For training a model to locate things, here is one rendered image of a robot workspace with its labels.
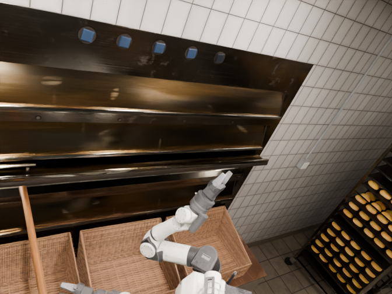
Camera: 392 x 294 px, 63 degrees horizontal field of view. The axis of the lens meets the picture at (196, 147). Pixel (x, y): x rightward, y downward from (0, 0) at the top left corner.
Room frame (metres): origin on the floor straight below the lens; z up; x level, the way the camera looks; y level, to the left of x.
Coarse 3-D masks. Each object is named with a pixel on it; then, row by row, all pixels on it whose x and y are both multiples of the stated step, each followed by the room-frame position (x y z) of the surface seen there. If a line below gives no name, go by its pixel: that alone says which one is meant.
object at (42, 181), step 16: (16, 160) 1.03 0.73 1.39; (32, 160) 1.07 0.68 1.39; (48, 160) 1.11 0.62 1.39; (64, 160) 1.15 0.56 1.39; (80, 160) 1.20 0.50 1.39; (96, 160) 1.24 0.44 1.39; (112, 160) 1.29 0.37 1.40; (128, 160) 1.34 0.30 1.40; (144, 160) 1.40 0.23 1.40; (160, 160) 1.45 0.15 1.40; (176, 160) 1.51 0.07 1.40; (192, 160) 1.58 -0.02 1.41; (208, 160) 1.65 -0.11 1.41; (224, 160) 1.72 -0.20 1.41; (0, 176) 0.89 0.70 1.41; (80, 176) 1.07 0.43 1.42; (96, 176) 1.11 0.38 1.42; (112, 176) 1.16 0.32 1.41; (128, 176) 1.22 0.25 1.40
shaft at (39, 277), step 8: (24, 192) 1.02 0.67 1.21; (24, 200) 0.99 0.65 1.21; (24, 208) 0.95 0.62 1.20; (32, 224) 0.89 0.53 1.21; (32, 232) 0.85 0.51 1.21; (32, 240) 0.81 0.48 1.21; (32, 248) 0.78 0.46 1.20; (32, 256) 0.76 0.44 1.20; (40, 264) 0.73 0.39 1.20; (40, 272) 0.70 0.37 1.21; (40, 280) 0.68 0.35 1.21; (40, 288) 0.65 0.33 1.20
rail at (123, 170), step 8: (240, 160) 1.75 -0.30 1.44; (248, 160) 1.79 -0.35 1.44; (256, 160) 1.83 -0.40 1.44; (264, 160) 1.88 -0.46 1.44; (128, 168) 1.24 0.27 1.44; (136, 168) 1.26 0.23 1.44; (144, 168) 1.28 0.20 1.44; (152, 168) 1.31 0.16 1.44; (160, 168) 1.35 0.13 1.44; (168, 168) 1.38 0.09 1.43; (176, 168) 1.41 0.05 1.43; (184, 168) 1.45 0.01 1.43; (8, 176) 0.88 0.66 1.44; (16, 176) 0.90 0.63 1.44; (24, 176) 0.92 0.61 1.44; (32, 176) 0.93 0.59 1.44; (40, 176) 0.95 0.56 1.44; (48, 176) 0.97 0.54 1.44; (56, 176) 0.99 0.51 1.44; (64, 176) 1.02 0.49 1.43; (72, 176) 1.04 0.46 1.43
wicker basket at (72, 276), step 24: (24, 240) 1.02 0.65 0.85; (48, 240) 1.10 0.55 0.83; (72, 240) 1.16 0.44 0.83; (0, 264) 0.91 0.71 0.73; (24, 264) 0.99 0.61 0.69; (48, 264) 1.07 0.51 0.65; (72, 264) 1.07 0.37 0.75; (0, 288) 0.87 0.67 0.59; (24, 288) 0.92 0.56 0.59; (48, 288) 0.97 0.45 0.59
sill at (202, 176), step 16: (160, 176) 1.60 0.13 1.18; (176, 176) 1.66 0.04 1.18; (192, 176) 1.73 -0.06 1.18; (208, 176) 1.81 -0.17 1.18; (240, 176) 2.02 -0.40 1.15; (0, 192) 0.99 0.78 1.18; (16, 192) 1.03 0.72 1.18; (32, 192) 1.07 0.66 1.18; (48, 192) 1.11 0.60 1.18; (64, 192) 1.16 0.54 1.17; (80, 192) 1.22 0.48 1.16; (96, 192) 1.28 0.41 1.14
